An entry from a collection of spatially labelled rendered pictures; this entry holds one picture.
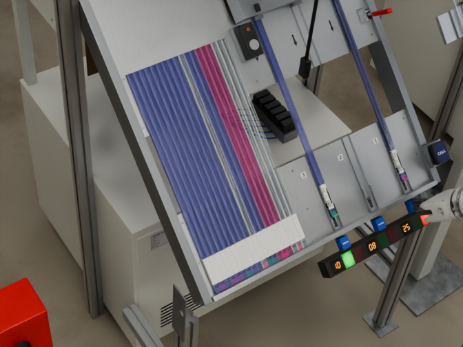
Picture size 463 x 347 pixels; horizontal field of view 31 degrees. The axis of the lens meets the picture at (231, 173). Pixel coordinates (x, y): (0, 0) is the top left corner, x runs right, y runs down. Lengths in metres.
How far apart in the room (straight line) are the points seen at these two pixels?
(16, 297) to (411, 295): 1.44
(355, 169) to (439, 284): 0.92
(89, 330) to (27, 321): 0.90
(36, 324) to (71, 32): 0.62
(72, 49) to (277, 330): 1.20
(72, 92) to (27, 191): 1.11
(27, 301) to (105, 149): 0.62
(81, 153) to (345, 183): 0.64
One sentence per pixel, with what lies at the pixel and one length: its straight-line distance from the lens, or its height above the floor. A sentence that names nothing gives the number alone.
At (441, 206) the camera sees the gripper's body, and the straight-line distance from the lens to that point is 1.95.
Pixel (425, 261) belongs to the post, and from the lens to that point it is 2.77.
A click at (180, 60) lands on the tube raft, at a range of 1.84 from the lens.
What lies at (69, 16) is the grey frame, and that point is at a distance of 1.81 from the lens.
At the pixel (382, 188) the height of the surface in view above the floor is 0.74.
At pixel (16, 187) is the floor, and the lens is 3.02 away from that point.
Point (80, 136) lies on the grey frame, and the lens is 2.04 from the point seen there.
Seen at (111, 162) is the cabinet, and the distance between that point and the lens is 2.22.
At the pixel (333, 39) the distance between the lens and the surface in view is 2.04.
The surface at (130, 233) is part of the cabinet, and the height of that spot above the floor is 0.61.
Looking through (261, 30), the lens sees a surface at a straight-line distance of 1.94.
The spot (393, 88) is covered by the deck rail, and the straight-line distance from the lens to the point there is 2.13.
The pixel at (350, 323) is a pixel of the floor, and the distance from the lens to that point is 2.71.
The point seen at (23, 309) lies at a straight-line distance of 1.77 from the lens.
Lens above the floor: 2.25
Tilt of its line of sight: 48 degrees down
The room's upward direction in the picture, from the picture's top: 6 degrees clockwise
